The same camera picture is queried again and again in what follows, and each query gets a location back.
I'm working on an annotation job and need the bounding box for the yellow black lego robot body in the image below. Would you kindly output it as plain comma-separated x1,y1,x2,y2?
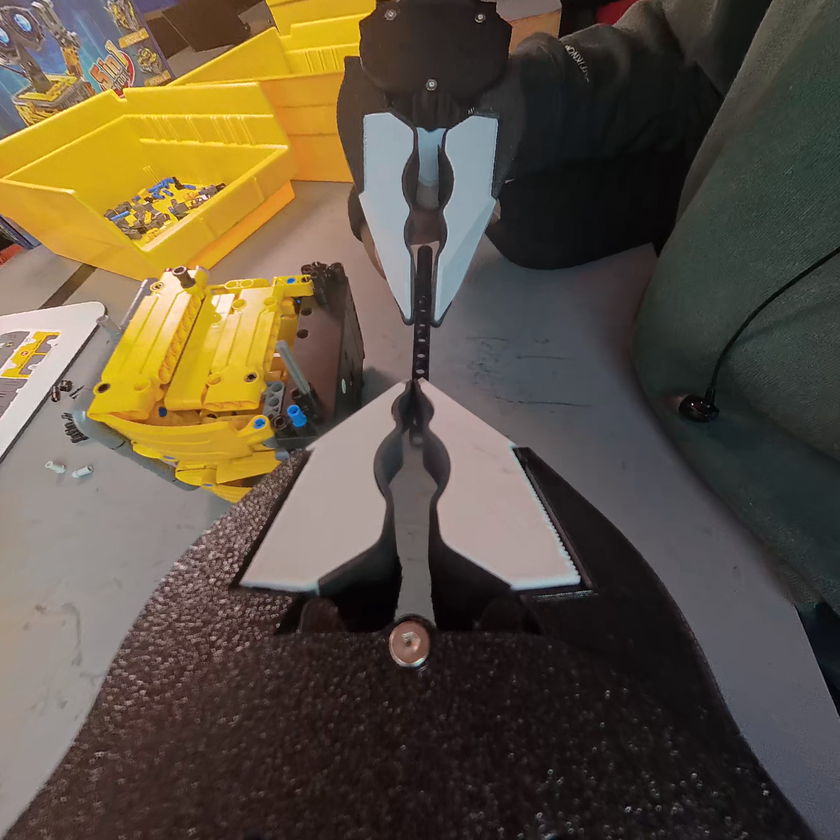
85,261,367,503

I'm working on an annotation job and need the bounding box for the instruction sheet on white stand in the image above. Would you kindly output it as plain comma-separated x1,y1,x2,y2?
0,301,109,460

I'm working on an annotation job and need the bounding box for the person's right forearm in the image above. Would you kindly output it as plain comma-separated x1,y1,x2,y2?
502,0,775,198

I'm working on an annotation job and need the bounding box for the yellow grey sticker sheet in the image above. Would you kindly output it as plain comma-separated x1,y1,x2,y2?
0,330,61,421

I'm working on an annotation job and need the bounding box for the long black lego beam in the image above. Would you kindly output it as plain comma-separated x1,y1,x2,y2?
408,241,439,454

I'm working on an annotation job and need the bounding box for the pile of black red pins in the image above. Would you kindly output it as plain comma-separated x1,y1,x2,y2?
49,379,89,444

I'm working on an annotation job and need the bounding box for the blue robot kit box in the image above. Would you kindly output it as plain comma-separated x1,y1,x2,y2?
0,0,177,142

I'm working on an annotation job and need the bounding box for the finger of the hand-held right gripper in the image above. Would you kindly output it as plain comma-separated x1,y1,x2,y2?
433,115,501,326
356,112,421,324

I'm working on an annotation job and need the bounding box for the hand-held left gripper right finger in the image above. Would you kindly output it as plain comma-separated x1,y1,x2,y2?
419,378,585,597

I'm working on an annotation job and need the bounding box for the person's right hand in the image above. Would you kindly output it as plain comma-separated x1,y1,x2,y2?
350,209,389,280

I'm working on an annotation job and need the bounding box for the yellow plastic bin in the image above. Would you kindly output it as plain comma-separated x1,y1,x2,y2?
0,82,296,280
266,0,378,76
174,62,368,183

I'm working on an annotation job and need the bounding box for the heap of mixed lego parts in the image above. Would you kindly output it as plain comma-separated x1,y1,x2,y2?
104,176,227,240

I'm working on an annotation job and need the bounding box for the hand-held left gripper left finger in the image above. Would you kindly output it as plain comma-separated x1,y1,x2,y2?
238,379,421,598

